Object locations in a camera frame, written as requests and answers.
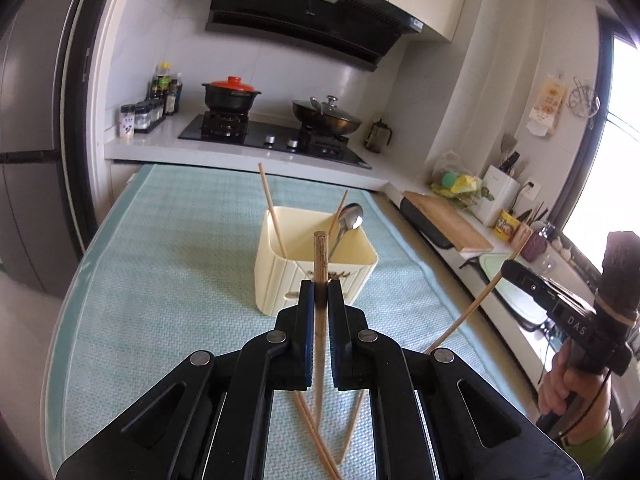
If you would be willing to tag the white knife block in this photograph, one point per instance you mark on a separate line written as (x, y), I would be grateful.
(495, 197)

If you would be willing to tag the purple soap dispenser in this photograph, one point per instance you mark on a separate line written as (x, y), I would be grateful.
(537, 245)

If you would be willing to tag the black gas stove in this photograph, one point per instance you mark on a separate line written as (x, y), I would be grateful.
(270, 135)

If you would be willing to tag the person's right forearm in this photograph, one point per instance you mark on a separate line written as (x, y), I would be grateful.
(597, 442)

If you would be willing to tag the wall socket with plug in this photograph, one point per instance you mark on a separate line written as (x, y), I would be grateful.
(530, 191)

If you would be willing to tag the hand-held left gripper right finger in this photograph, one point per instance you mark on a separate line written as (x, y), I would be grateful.
(335, 330)

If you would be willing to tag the black pot with orange lid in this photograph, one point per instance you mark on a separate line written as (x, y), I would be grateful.
(231, 95)

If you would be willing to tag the pink cup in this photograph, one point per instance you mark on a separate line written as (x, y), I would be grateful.
(521, 237)

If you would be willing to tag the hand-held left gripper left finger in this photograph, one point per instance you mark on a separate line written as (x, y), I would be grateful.
(309, 330)

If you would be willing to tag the wooden cutting board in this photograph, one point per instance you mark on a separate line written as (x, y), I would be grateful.
(450, 222)

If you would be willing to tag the wok with glass lid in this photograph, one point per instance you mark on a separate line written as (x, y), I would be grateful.
(327, 117)

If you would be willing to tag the cream ribbed utensil box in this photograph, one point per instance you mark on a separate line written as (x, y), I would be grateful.
(272, 280)

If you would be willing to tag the spice jar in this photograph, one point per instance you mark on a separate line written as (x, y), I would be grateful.
(127, 122)
(155, 110)
(142, 116)

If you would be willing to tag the yellow green cleaning cloths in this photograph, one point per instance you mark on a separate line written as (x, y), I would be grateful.
(460, 185)

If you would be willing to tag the grey refrigerator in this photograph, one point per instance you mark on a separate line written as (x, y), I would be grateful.
(30, 85)

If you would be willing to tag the steel spoon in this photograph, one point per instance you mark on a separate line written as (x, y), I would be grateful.
(354, 216)

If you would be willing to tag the dark glass kettle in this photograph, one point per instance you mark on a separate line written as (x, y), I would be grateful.
(377, 136)

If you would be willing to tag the drinking glass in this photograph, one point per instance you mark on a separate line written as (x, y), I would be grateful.
(547, 263)

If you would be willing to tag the black tray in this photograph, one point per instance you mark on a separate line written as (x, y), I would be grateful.
(425, 227)

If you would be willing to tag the yellow printed cup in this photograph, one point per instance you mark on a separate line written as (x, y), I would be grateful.
(506, 225)

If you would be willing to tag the black window frame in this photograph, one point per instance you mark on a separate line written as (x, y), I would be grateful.
(602, 85)

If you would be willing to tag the person's right hand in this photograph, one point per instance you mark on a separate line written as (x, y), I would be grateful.
(555, 385)

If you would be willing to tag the light blue towel mat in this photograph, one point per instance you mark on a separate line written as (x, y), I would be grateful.
(175, 260)

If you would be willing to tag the black range hood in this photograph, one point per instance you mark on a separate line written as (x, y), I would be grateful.
(300, 10)

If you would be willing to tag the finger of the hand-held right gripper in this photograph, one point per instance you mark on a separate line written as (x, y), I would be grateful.
(530, 285)

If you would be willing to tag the grey spatula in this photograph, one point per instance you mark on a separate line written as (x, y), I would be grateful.
(508, 144)

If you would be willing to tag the dark sauce bottle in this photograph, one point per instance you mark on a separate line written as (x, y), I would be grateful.
(173, 96)

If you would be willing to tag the black frying pan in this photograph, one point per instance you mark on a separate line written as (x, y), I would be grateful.
(467, 261)

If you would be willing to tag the white upper cabinets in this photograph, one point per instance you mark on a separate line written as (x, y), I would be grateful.
(435, 0)

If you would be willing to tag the green cutting board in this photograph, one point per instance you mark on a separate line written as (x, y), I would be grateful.
(520, 295)

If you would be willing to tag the clear plastic bag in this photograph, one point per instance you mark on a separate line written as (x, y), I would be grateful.
(447, 162)

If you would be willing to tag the hanging printed paper bag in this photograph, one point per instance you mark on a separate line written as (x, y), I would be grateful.
(547, 105)

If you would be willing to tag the yellow cap sauce bottle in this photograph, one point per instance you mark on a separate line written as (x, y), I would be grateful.
(162, 81)

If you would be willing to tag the garlic bulbs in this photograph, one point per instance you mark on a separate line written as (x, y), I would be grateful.
(561, 249)

